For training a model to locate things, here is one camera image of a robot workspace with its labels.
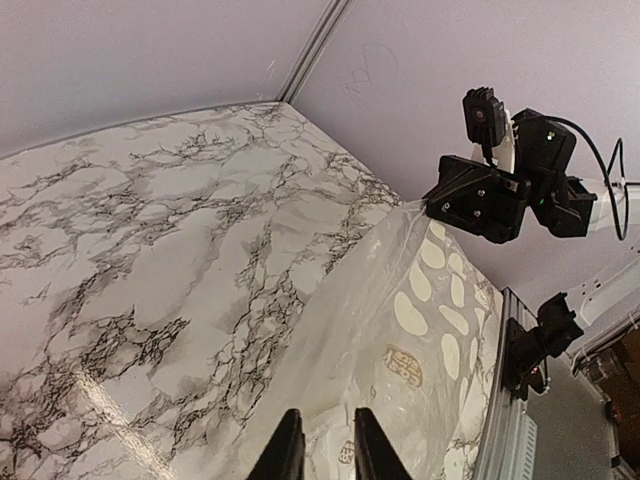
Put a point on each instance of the clear polka dot zip bag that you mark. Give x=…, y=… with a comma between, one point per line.
x=404, y=325

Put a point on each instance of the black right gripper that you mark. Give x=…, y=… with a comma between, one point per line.
x=478, y=199

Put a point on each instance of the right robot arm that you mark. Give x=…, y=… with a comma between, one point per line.
x=519, y=163

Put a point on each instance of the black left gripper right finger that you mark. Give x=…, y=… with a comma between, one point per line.
x=375, y=457

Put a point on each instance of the right aluminium frame post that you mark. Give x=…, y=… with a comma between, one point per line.
x=327, y=25

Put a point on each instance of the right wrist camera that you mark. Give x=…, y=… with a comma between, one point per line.
x=490, y=128

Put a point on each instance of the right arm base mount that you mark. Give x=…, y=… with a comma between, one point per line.
x=525, y=364

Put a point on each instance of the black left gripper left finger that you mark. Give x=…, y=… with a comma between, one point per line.
x=284, y=454

